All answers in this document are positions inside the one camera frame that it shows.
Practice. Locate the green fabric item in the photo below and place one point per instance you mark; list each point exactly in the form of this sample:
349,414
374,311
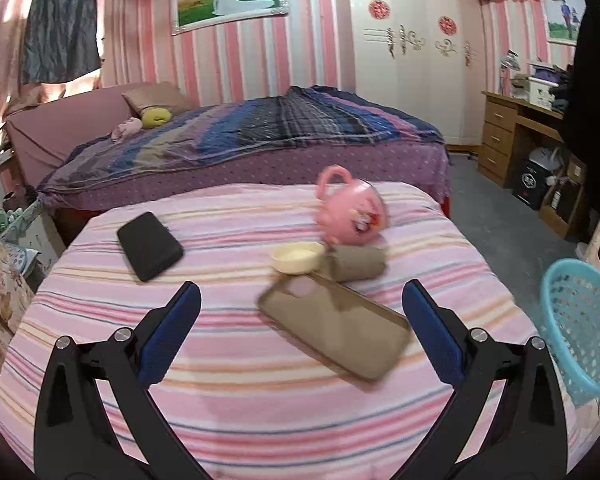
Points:
10,217

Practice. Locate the pink teapot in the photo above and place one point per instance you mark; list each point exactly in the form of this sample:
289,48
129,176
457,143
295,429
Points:
352,210

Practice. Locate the small framed wall photo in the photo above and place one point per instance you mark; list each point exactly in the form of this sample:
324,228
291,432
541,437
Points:
560,17

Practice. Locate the wooden desk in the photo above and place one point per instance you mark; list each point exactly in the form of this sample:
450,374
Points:
497,132

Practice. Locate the black hanging coat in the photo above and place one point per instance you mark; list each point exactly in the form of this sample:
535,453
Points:
590,110

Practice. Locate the purple dotted bed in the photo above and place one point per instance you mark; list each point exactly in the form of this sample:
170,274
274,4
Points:
330,170

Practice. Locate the floral beige cloth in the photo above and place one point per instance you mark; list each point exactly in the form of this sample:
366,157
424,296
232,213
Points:
0,285

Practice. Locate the plaid blanket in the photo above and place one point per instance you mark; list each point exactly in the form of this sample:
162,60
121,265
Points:
280,120

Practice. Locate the desk lamp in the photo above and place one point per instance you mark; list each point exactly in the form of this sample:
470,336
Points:
510,60

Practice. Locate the yellow-green plush toy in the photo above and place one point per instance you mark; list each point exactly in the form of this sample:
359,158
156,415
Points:
155,117

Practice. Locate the pale blue cloth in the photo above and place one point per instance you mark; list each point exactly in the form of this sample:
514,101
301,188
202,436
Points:
22,257

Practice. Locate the light blue plastic basket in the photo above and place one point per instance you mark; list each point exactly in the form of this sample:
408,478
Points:
565,340

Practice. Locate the brown metal tray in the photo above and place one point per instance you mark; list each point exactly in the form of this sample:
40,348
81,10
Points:
340,330

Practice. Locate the pink striped blanket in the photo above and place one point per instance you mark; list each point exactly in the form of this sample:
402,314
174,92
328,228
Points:
230,410

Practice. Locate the white box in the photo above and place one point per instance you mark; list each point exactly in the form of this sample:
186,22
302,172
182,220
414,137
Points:
537,92

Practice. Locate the pink covered sofa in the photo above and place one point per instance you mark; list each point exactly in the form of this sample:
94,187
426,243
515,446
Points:
55,130

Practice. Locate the beige pillow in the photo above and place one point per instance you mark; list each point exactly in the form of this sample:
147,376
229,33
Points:
155,96

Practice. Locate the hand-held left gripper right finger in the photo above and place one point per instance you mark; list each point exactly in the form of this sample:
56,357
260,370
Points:
430,335

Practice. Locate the purple box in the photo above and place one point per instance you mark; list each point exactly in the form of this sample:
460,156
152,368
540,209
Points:
550,72

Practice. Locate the white wardrobe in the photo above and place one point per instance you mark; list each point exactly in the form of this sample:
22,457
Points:
420,85

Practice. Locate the pink plush toy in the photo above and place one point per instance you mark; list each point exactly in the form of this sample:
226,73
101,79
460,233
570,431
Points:
126,129

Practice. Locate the white round appliance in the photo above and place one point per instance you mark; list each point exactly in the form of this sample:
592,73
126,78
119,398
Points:
545,157

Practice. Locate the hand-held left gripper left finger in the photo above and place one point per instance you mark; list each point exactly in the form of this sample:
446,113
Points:
172,330

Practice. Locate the black box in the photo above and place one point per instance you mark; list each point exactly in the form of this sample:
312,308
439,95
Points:
530,182

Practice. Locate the pink sheer curtain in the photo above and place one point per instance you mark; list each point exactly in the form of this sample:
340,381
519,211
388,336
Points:
10,60

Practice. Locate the black phone case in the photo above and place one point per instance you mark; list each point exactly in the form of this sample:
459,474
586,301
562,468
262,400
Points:
147,247

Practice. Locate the pale yellow bowl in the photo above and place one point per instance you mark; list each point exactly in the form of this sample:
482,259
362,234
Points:
295,257

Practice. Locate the grey curtain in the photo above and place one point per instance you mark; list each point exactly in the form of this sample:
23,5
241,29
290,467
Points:
60,25

